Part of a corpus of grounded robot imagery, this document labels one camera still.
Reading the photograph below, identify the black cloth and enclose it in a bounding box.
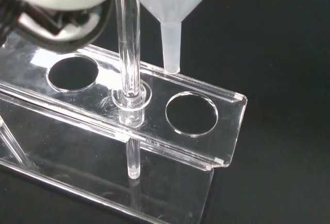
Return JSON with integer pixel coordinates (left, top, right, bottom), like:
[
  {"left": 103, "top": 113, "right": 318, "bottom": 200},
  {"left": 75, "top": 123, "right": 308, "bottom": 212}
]
[{"left": 0, "top": 0, "right": 330, "bottom": 224}]

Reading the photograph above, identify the clear acrylic funnel stand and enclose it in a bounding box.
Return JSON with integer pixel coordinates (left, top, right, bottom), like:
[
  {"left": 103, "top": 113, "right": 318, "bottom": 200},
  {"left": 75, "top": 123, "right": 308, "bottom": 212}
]
[{"left": 0, "top": 0, "right": 249, "bottom": 224}]

